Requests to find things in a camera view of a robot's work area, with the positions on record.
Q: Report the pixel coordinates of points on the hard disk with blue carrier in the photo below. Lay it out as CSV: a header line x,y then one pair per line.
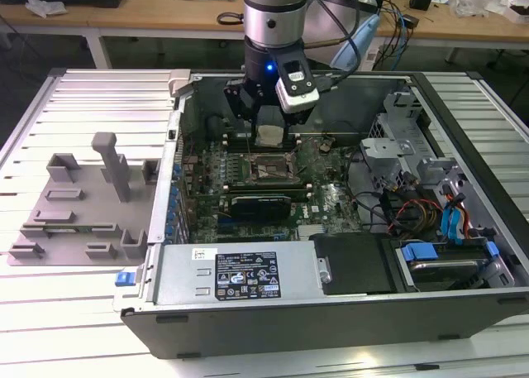
x,y
444,270

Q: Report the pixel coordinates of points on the wooden desk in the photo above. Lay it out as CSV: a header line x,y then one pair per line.
x,y
124,18

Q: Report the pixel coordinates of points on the small silver ribbed heatsink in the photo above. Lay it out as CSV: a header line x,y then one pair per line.
x,y
312,231

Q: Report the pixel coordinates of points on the green motherboard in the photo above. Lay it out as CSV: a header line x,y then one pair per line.
x,y
330,196

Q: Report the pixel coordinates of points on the black graphics card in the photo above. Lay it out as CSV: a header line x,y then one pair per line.
x,y
260,207

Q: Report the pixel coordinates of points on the blue case latch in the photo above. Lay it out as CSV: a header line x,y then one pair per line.
x,y
125,279

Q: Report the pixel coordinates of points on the clear plastic bags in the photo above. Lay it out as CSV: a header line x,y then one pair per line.
x,y
475,1

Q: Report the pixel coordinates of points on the grey plastic parts rack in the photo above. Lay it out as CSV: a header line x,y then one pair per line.
x,y
99,225

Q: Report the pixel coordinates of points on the metal drive cage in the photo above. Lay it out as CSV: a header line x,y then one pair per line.
x,y
386,148

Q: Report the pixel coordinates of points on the small brown board component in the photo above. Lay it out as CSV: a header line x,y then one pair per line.
x,y
326,144

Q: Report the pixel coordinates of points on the crumpled white plastic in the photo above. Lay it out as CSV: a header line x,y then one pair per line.
x,y
43,6

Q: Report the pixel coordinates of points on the green RAM stick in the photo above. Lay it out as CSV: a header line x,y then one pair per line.
x,y
82,229

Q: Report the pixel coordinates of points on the black plastic drive cover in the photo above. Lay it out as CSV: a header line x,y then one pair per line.
x,y
351,264

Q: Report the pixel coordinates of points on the silver CPU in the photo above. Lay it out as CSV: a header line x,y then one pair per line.
x,y
268,136

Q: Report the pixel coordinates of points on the CPU socket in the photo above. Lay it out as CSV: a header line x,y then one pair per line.
x,y
273,167

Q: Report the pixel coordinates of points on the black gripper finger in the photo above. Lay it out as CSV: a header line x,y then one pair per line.
x,y
237,99
298,116

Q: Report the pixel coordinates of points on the grey power supply unit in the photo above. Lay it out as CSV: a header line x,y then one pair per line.
x,y
182,270

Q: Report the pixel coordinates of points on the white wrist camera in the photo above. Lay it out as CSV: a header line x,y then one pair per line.
x,y
297,99

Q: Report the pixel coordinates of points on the small black device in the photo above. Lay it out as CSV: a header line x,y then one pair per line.
x,y
411,21

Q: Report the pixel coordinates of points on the open black PC case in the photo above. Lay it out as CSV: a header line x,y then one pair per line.
x,y
289,328

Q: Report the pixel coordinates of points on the thin metal locking lever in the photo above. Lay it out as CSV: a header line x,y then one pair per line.
x,y
306,160
249,144

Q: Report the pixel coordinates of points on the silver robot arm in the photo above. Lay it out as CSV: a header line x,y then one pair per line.
x,y
273,14

